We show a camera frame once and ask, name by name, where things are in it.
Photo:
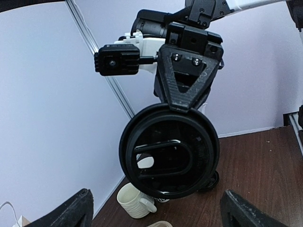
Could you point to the cardboard cup carrier tray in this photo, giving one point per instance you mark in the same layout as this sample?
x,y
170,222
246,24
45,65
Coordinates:
x,y
161,223

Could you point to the brown paper takeout bag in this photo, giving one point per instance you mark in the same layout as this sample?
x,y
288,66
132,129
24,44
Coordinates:
x,y
19,222

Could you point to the black plastic cup lid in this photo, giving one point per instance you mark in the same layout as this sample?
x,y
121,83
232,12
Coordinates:
x,y
167,154

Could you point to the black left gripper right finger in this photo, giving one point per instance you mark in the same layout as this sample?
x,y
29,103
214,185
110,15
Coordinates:
x,y
238,212

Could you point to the aluminium front rail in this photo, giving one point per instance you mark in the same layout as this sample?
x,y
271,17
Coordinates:
x,y
292,119

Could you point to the stack of black cup lids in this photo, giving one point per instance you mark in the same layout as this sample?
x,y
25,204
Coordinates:
x,y
212,183

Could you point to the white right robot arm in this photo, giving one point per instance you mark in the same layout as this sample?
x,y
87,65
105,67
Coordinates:
x,y
196,13

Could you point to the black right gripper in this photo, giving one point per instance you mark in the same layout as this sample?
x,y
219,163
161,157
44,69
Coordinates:
x,y
186,65

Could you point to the stack of black paper cups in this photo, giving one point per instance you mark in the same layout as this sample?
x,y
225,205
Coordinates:
x,y
161,200

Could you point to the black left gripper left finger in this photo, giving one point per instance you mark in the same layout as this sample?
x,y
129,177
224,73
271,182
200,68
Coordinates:
x,y
77,211

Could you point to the cream ribbed ceramic mug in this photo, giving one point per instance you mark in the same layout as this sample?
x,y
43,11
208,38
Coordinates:
x,y
136,203

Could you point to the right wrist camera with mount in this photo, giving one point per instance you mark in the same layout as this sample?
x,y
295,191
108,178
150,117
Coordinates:
x,y
129,54

